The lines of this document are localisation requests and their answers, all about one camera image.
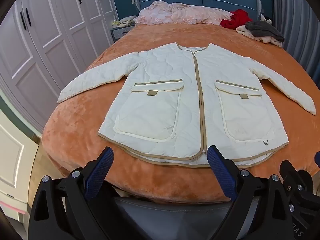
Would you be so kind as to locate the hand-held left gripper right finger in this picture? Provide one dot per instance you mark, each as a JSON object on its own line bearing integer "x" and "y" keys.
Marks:
{"x": 220, "y": 172}

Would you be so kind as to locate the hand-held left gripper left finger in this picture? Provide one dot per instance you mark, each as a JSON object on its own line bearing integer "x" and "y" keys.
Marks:
{"x": 98, "y": 172}

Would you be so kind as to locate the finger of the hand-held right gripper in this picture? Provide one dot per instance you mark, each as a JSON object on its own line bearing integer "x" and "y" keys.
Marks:
{"x": 296, "y": 177}
{"x": 317, "y": 158}

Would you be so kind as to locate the white quilted jacket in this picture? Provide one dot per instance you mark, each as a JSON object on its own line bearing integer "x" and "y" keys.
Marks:
{"x": 160, "y": 100}

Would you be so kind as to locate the orange plush blanket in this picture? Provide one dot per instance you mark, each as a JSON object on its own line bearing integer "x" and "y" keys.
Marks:
{"x": 75, "y": 130}

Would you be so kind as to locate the white panelled door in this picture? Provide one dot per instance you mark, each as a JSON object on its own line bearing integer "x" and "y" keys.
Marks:
{"x": 12, "y": 160}

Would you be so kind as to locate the white panelled wardrobe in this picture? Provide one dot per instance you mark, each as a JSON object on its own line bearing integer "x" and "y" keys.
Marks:
{"x": 50, "y": 42}

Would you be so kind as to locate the grey knit garment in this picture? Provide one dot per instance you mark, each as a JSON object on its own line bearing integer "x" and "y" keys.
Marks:
{"x": 265, "y": 30}

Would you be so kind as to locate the blue grey nightstand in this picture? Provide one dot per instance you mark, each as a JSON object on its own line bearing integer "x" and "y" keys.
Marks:
{"x": 120, "y": 33}

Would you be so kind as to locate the grey curtain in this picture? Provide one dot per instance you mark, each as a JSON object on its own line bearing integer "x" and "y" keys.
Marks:
{"x": 295, "y": 17}

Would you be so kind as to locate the cream fluffy garment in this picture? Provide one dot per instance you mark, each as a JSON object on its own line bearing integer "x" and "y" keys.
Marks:
{"x": 243, "y": 31}

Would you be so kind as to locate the black white plush item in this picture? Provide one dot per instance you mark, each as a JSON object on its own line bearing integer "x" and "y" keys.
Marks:
{"x": 266, "y": 18}

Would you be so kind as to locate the yellow small item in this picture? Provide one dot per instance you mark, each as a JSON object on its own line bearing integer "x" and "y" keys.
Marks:
{"x": 115, "y": 24}

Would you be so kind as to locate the beige folded cloths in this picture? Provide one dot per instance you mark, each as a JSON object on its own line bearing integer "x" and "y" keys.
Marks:
{"x": 126, "y": 21}

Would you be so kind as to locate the red cloth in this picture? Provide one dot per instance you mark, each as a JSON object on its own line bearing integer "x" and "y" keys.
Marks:
{"x": 237, "y": 17}

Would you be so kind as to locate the pink floral quilt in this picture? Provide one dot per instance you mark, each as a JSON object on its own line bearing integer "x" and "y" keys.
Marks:
{"x": 185, "y": 13}

